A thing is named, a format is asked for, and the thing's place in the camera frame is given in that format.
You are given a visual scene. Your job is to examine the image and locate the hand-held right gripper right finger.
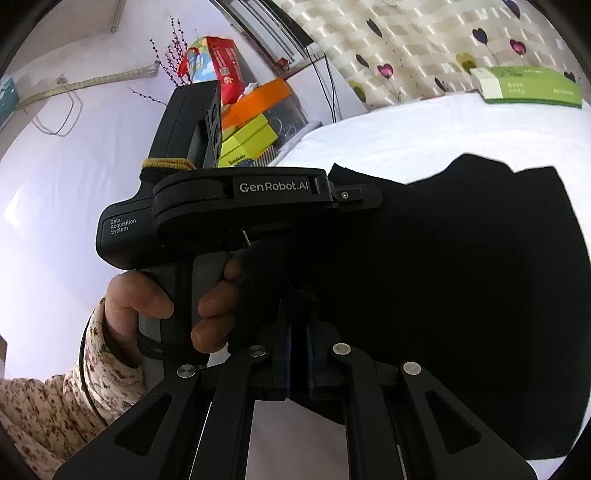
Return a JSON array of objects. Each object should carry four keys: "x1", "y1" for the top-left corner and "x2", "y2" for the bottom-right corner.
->
[{"x1": 302, "y1": 316, "x2": 539, "y2": 480}]

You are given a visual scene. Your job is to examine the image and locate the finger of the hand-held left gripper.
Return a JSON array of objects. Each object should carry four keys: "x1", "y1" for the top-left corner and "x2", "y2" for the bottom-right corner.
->
[{"x1": 329, "y1": 184, "x2": 385, "y2": 214}]

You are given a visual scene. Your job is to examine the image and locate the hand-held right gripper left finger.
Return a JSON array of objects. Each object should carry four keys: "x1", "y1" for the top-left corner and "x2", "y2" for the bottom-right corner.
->
[{"x1": 53, "y1": 296, "x2": 297, "y2": 480}]

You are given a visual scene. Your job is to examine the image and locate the black pants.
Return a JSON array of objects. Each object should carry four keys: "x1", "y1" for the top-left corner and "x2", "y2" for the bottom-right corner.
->
[{"x1": 222, "y1": 154, "x2": 591, "y2": 462}]

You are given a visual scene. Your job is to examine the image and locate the person's left forearm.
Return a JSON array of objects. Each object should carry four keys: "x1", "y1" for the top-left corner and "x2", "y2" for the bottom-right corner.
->
[{"x1": 0, "y1": 305, "x2": 148, "y2": 476}]

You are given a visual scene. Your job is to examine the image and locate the person's left hand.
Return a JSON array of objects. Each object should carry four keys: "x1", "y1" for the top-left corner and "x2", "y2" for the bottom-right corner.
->
[{"x1": 105, "y1": 257, "x2": 244, "y2": 367}]

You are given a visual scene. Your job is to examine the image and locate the yellow elastic band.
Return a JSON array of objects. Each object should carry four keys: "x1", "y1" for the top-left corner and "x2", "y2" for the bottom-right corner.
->
[{"x1": 142, "y1": 157, "x2": 197, "y2": 172}]

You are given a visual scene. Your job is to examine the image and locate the yellow-green box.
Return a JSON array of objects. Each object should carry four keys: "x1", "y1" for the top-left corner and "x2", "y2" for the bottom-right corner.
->
[
  {"x1": 217, "y1": 148, "x2": 259, "y2": 169},
  {"x1": 222, "y1": 113, "x2": 280, "y2": 160}
]

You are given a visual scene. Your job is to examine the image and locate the white towel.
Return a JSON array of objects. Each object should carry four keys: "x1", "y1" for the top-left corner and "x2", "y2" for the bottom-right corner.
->
[{"x1": 249, "y1": 90, "x2": 591, "y2": 480}]

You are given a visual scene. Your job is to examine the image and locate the clear storage box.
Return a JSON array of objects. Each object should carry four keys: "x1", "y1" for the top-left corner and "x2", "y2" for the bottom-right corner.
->
[{"x1": 265, "y1": 99, "x2": 310, "y2": 153}]

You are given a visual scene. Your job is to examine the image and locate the orange box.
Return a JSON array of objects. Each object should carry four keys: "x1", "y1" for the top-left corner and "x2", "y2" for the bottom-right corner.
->
[{"x1": 222, "y1": 78, "x2": 293, "y2": 130}]

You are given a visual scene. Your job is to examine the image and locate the red snack package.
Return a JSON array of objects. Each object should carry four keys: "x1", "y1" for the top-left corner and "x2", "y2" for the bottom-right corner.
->
[{"x1": 178, "y1": 36, "x2": 252, "y2": 107}]

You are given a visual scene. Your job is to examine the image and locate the purple flower branches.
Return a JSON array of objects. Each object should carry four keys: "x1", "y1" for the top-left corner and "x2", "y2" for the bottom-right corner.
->
[{"x1": 129, "y1": 16, "x2": 192, "y2": 107}]

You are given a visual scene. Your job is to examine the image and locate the heart print curtain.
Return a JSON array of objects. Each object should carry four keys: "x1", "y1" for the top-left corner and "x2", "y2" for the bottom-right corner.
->
[{"x1": 268, "y1": 0, "x2": 585, "y2": 112}]

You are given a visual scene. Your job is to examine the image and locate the green tissue box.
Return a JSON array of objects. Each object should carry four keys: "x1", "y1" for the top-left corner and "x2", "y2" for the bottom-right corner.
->
[{"x1": 470, "y1": 65, "x2": 585, "y2": 109}]

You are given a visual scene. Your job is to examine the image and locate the teal box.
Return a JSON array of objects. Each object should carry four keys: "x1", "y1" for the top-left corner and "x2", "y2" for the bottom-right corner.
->
[{"x1": 0, "y1": 76, "x2": 20, "y2": 126}]

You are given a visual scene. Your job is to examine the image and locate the black cable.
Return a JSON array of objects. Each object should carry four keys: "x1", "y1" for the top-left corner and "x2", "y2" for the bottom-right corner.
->
[{"x1": 308, "y1": 55, "x2": 341, "y2": 125}]

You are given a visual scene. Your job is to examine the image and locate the white wall conduit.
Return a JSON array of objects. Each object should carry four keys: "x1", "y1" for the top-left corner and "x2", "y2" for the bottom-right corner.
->
[{"x1": 18, "y1": 62, "x2": 160, "y2": 114}]

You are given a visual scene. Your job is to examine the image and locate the window frame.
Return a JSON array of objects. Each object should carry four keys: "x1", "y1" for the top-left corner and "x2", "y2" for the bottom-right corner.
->
[{"x1": 217, "y1": 0, "x2": 324, "y2": 61}]

